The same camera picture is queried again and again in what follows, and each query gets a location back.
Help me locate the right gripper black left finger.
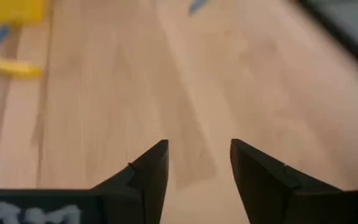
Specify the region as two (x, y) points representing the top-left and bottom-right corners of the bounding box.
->
(0, 139), (170, 224)

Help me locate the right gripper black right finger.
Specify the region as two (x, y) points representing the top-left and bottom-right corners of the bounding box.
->
(230, 139), (358, 224)

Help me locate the yellow pen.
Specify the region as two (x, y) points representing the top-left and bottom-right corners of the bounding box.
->
(0, 57), (42, 79)

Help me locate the yellow plastic basket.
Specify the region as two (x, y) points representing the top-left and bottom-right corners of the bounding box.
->
(0, 0), (47, 25)

